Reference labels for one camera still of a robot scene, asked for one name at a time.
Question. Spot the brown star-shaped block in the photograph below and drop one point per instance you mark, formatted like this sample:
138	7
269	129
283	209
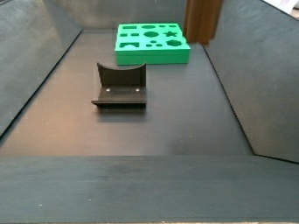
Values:
202	15

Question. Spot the green foam shape board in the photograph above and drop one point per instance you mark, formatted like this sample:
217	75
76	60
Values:
151	43

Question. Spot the dark grey curved holder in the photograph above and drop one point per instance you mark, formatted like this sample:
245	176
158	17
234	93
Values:
122	86

